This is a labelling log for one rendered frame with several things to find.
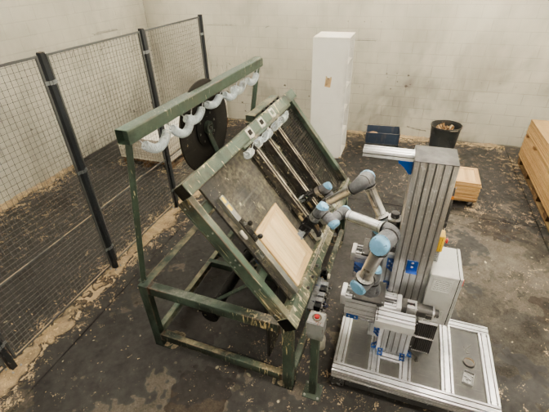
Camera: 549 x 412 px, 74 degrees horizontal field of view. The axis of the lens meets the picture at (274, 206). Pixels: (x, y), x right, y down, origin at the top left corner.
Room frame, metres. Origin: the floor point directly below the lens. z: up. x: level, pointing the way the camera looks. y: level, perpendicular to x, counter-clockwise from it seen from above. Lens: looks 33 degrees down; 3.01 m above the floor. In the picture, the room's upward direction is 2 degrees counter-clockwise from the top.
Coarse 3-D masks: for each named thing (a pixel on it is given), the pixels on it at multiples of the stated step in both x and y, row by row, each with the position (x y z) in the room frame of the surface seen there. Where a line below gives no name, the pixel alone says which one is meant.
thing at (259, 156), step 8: (248, 128) 2.91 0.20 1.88; (248, 136) 2.84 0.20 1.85; (264, 136) 2.84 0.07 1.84; (256, 152) 2.84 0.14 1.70; (256, 160) 2.84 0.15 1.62; (264, 160) 2.81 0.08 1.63; (264, 168) 2.81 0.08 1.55; (272, 168) 2.82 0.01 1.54; (272, 176) 2.79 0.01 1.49; (280, 184) 2.76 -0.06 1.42; (280, 192) 2.76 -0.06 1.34; (288, 192) 2.74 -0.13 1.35; (288, 200) 2.73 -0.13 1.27; (296, 200) 2.75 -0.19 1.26; (296, 208) 2.71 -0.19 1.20; (304, 208) 2.74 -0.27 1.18; (304, 216) 2.68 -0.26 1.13; (312, 232) 2.65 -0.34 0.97
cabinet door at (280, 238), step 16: (272, 208) 2.52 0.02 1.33; (272, 224) 2.39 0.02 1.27; (288, 224) 2.52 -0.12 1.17; (272, 240) 2.25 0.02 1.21; (288, 240) 2.37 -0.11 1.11; (304, 240) 2.50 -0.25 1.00; (272, 256) 2.14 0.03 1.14; (288, 256) 2.24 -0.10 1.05; (304, 256) 2.36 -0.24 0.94; (288, 272) 2.11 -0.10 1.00
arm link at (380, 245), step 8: (384, 232) 1.72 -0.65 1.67; (392, 232) 1.72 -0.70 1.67; (376, 240) 1.67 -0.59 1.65; (384, 240) 1.65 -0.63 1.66; (392, 240) 1.68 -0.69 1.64; (376, 248) 1.66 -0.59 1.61; (384, 248) 1.63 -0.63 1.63; (368, 256) 1.72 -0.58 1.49; (376, 256) 1.66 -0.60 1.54; (384, 256) 1.66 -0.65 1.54; (368, 264) 1.70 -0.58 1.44; (376, 264) 1.68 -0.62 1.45; (360, 272) 1.75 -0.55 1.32; (368, 272) 1.70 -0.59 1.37; (352, 280) 1.76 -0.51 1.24; (360, 280) 1.72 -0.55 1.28; (368, 280) 1.71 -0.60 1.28; (352, 288) 1.75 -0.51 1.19; (360, 288) 1.70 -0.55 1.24; (368, 288) 1.72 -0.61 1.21
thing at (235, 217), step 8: (216, 200) 2.19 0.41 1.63; (224, 208) 2.17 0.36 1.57; (232, 216) 2.15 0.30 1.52; (240, 224) 2.13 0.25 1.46; (256, 248) 2.09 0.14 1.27; (264, 248) 2.11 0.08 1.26; (272, 264) 2.05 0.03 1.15; (280, 272) 2.03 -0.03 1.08; (288, 280) 2.02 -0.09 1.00; (288, 288) 2.00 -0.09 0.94; (296, 288) 2.01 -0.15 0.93
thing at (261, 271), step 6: (276, 144) 3.35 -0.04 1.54; (252, 156) 2.91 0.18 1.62; (312, 156) 3.76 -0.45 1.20; (324, 168) 3.70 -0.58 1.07; (318, 180) 3.43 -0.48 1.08; (204, 204) 2.14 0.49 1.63; (210, 204) 2.17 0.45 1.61; (210, 210) 2.13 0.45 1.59; (210, 216) 2.12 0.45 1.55; (240, 252) 2.04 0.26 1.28; (258, 264) 2.12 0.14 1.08; (258, 270) 2.02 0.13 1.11; (264, 270) 2.03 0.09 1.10; (264, 276) 1.99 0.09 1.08
